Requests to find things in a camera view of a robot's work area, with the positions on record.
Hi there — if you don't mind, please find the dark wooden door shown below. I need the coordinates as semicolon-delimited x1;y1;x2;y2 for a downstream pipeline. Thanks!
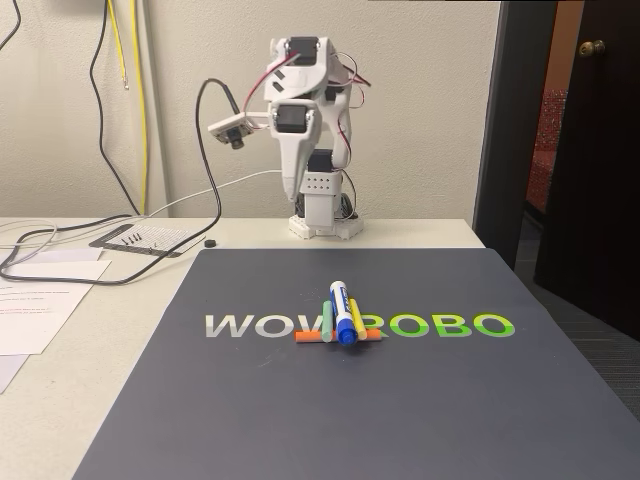
533;0;640;344

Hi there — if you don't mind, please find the blue dry erase marker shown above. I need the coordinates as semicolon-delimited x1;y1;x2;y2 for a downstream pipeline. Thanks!
328;279;359;349

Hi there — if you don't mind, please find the pale grey paper sheet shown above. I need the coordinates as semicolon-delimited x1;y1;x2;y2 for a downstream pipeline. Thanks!
0;354;31;395

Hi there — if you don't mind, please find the short yellow wire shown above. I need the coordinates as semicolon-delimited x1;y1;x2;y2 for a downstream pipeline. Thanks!
107;0;131;91

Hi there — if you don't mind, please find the white printed paper sheet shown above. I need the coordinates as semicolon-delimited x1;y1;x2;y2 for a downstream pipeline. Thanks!
0;282;94;357

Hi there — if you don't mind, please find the white cable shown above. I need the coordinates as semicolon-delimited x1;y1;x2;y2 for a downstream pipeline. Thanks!
0;168;284;266

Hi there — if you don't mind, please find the orange chalk stick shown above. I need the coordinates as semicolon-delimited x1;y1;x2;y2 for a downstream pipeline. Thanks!
293;329;387;344

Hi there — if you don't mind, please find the black white screw card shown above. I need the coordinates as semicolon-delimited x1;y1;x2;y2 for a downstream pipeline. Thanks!
88;223;207;259

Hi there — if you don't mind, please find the dark grey WOWROBO mat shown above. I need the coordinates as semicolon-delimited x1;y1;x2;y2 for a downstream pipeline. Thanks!
71;247;640;480

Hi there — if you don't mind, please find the red speckled upholstery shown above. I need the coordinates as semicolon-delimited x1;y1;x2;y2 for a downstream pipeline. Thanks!
524;87;569;217

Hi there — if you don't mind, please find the red white servo wire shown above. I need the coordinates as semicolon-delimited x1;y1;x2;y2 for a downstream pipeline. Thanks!
242;53;302;112

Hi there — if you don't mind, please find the black camera cable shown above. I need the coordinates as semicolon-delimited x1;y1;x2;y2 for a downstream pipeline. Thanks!
0;0;242;287

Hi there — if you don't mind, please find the dark grey door frame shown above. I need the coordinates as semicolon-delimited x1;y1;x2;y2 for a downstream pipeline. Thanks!
471;0;559;272

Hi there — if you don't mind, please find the white gripper camera black lens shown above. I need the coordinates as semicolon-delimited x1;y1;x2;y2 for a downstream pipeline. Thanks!
207;112;251;151

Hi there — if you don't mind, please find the thin black cable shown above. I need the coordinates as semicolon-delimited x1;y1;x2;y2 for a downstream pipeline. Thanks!
0;0;22;52

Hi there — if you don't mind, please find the green chalk stick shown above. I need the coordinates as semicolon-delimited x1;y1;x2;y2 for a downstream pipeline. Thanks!
319;299;337;344

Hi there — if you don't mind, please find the blank white paper sheet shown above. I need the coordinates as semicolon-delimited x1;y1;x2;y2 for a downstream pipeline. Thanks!
27;247;104;263
0;259;113;287

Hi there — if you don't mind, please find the yellow chalk stick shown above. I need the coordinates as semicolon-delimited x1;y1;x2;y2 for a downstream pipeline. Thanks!
348;297;368;337

